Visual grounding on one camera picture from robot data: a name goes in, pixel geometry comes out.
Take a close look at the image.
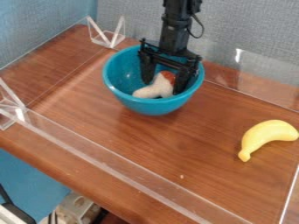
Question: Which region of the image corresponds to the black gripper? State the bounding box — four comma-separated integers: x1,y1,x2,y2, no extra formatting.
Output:
137,38,201,95

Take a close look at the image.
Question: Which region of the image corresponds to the white and red toy mushroom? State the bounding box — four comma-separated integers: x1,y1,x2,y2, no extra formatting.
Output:
133,71,175,99

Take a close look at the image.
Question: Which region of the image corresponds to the blue bowl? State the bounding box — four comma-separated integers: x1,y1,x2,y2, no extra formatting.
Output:
102,45,205,116

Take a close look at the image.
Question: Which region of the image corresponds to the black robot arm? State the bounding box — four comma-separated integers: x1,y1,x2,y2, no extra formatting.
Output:
137,0,204,95

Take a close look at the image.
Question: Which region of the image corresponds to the clear acrylic back barrier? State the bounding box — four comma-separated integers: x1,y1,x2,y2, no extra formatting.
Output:
200,39,299,113

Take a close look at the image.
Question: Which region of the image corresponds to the clear acrylic barrier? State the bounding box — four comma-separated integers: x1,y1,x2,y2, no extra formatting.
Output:
0,104,255,224
200,39,299,113

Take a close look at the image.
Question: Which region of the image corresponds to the yellow toy banana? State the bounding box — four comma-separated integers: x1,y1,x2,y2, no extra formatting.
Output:
237,120,299,162

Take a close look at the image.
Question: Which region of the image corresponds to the clear acrylic front barrier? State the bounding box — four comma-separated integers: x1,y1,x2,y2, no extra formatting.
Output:
0,104,255,224

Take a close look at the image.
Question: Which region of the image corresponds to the white block under table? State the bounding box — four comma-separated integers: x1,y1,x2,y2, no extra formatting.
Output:
46,192,101,224

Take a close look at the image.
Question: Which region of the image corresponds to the clear acrylic corner bracket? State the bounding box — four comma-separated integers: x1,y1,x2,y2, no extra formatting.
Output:
86,16,125,49

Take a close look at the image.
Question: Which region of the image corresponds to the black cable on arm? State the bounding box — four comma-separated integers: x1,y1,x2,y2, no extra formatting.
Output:
187,12,205,39

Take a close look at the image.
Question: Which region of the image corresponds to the clear acrylic left bracket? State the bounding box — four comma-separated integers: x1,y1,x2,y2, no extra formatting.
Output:
0,78,26,130

